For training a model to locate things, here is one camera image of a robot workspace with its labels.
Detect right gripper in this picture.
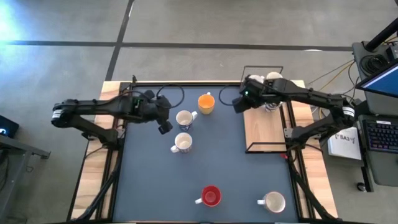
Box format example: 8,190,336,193
232,83,265,114

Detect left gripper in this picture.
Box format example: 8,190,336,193
149,107,174,135

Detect white mug blue flowers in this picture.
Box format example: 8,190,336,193
175,109,198,132

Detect red white lattice mug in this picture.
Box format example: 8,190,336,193
170,132,193,154

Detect white mug blue leaves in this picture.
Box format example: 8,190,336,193
263,101,284,113

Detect yellow mug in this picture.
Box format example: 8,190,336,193
197,91,216,116

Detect cream pinkish mug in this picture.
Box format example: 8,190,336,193
266,71,284,81
257,190,287,214

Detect blue-grey table mat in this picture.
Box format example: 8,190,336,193
112,86,300,223

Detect red and white mug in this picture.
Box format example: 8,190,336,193
194,185,223,208

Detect white labelled box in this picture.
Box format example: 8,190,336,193
327,126,363,161

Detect grey desk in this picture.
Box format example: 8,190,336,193
0,133,51,220

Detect computer monitor blue screen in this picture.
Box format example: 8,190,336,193
356,58,398,99

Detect black backlit keyboard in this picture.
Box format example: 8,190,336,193
361,119,398,154

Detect black device with light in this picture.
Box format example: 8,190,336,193
0,114,20,139

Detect black boom pole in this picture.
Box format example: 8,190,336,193
364,26,398,52

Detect grey computer cart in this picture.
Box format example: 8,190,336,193
351,40,398,187

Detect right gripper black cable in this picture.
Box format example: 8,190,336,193
218,86,242,106

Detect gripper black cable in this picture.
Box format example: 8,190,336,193
218,86,242,106
156,83,185,109

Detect wooden shelf black wire frame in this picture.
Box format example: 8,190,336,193
241,65,289,154

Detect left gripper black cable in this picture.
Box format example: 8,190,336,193
156,83,185,109

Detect yellow cable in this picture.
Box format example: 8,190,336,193
307,60,355,97

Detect coiled black cable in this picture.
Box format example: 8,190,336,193
359,54,389,75

